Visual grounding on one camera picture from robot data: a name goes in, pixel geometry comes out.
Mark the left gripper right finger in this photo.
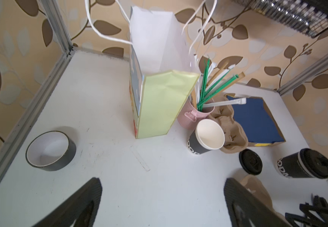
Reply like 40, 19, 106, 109
224, 178, 290, 227

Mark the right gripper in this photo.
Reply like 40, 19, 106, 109
285, 195, 328, 227

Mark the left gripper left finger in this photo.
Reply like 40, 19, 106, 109
34, 177, 102, 227

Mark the black plastic cup lid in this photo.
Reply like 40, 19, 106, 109
239, 149, 263, 176

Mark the black paper coffee cup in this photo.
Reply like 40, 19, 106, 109
275, 148, 328, 179

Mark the brown pulp cup carrier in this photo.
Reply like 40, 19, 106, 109
208, 105, 249, 154

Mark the white green paper bag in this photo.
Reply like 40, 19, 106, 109
124, 6, 200, 139

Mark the grey tape roll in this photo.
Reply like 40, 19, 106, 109
26, 131, 77, 171

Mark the remaining black paper cup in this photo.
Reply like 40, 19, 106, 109
187, 119, 225, 155

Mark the white wrapped straw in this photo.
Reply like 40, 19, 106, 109
203, 98, 247, 108

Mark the pink straw holder cup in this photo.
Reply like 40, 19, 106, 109
177, 99, 215, 130

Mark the back wire basket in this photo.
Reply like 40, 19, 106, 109
235, 0, 328, 40

